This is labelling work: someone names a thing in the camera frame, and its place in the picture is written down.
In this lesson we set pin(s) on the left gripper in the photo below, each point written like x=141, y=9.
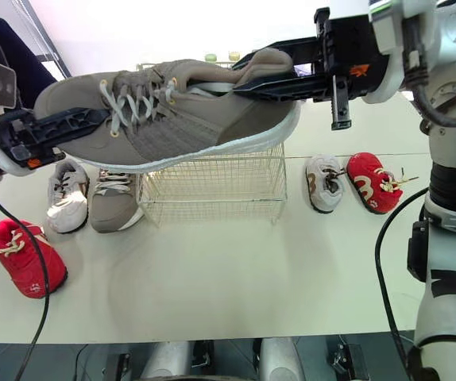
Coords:
x=17, y=137

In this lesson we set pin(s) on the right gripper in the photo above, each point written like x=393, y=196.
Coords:
x=351, y=51

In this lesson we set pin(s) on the large taupe sneaker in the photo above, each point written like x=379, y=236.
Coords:
x=180, y=119
x=110, y=206

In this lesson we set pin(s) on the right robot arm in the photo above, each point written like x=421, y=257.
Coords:
x=450, y=59

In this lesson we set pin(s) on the small pale green cup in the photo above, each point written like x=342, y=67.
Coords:
x=210, y=57
x=234, y=56

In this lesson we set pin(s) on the small white sneaker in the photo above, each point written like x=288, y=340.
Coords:
x=323, y=190
x=67, y=202

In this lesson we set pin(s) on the small red sneaker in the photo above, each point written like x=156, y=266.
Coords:
x=29, y=266
x=367, y=178

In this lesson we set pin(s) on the robot body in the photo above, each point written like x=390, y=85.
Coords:
x=275, y=357

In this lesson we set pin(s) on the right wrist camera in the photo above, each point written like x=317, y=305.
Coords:
x=387, y=39

